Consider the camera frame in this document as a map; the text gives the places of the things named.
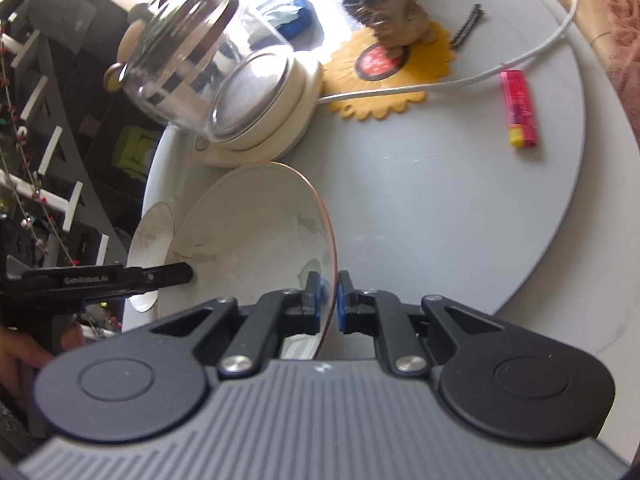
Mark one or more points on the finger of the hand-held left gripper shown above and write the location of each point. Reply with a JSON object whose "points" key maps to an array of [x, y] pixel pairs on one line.
{"points": [[165, 275]]}

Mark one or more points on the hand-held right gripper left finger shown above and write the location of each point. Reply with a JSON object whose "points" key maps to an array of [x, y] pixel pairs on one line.
{"points": [[314, 301]]}

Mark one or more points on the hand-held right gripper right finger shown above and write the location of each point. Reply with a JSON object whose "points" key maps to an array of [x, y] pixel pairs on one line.
{"points": [[344, 307]]}

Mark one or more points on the large leaf-print gold-rimmed plate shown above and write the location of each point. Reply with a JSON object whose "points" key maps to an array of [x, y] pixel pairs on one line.
{"points": [[150, 240]]}

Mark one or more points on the small leaf-print gold-rimmed plate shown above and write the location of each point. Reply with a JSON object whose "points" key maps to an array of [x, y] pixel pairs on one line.
{"points": [[250, 230]]}

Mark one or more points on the person's left hand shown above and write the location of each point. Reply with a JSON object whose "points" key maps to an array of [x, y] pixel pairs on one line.
{"points": [[20, 352]]}

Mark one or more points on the stack of green stools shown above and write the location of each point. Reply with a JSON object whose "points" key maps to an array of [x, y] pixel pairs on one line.
{"points": [[135, 152]]}

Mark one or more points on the grey round turntable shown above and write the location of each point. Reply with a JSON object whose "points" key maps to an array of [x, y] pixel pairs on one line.
{"points": [[450, 200]]}

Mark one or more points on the cream kettle base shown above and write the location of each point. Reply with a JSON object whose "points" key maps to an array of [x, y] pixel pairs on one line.
{"points": [[280, 125]]}

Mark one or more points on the glass kettle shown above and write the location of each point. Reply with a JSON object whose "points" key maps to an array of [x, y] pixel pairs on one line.
{"points": [[190, 60]]}

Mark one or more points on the yellow sunflower coaster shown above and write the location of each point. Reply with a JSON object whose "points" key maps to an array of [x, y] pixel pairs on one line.
{"points": [[430, 67]]}

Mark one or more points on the blue white plastic bag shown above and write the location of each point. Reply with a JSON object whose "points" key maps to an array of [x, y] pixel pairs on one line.
{"points": [[290, 10]]}

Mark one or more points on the brown squirrel figurine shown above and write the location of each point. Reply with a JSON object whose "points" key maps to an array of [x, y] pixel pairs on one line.
{"points": [[390, 5]]}

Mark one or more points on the dark hair clip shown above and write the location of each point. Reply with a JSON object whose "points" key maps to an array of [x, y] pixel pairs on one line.
{"points": [[467, 27]]}

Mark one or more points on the pink blanket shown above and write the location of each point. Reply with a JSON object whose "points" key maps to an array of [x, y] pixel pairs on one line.
{"points": [[622, 35]]}

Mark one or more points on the dark wall shelf unit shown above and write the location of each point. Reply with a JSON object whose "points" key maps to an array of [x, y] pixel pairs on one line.
{"points": [[45, 160]]}

